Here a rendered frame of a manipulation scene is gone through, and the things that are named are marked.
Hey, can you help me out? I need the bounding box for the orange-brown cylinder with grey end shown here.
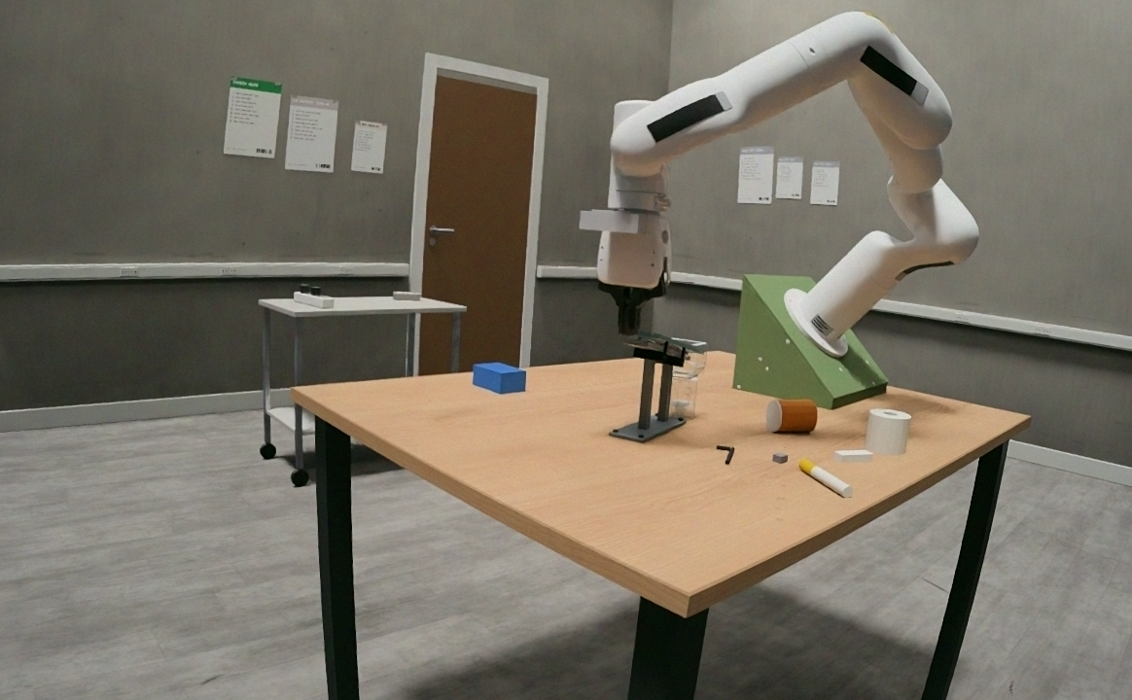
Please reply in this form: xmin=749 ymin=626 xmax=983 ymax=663
xmin=765 ymin=400 xmax=818 ymax=433

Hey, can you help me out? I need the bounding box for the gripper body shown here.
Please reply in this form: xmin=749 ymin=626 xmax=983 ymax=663
xmin=597 ymin=214 xmax=671 ymax=288

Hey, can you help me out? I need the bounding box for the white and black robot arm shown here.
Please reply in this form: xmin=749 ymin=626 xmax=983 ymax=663
xmin=580 ymin=12 xmax=979 ymax=358

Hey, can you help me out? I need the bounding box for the blue rectangular block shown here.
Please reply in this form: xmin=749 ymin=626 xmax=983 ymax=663
xmin=473 ymin=362 xmax=526 ymax=395

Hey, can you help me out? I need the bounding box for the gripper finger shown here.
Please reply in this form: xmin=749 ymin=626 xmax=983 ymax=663
xmin=623 ymin=270 xmax=666 ymax=336
xmin=598 ymin=280 xmax=631 ymax=335

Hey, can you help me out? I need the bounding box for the white cylinder with yellow cap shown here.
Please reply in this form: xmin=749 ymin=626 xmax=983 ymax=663
xmin=798 ymin=459 xmax=854 ymax=498

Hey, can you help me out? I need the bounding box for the clear plastic vial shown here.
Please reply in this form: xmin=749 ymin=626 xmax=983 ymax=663
xmin=668 ymin=377 xmax=698 ymax=421

